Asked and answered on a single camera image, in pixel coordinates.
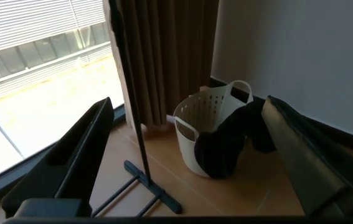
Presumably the white laundry basket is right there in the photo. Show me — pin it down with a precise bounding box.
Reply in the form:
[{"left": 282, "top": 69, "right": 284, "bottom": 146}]
[{"left": 172, "top": 80, "right": 254, "bottom": 178}]

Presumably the window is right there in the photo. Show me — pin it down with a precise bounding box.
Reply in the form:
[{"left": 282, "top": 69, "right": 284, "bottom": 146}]
[{"left": 0, "top": 0, "right": 127, "bottom": 212}]

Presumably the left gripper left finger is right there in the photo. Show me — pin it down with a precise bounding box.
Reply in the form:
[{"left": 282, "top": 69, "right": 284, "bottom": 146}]
[{"left": 1, "top": 96, "right": 115, "bottom": 218}]

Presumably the brown curtain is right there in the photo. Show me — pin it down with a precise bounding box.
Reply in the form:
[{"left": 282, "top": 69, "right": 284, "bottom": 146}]
[{"left": 103, "top": 0, "right": 220, "bottom": 131}]

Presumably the black clothes rack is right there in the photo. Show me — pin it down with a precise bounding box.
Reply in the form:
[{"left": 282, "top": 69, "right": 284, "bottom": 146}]
[{"left": 90, "top": 0, "right": 183, "bottom": 218}]

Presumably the black garment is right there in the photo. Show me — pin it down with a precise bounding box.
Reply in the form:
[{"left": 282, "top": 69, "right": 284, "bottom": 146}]
[{"left": 194, "top": 119, "right": 248, "bottom": 180}]

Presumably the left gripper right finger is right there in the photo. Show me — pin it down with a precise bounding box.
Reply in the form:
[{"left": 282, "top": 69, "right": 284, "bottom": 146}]
[{"left": 260, "top": 95, "right": 353, "bottom": 218}]

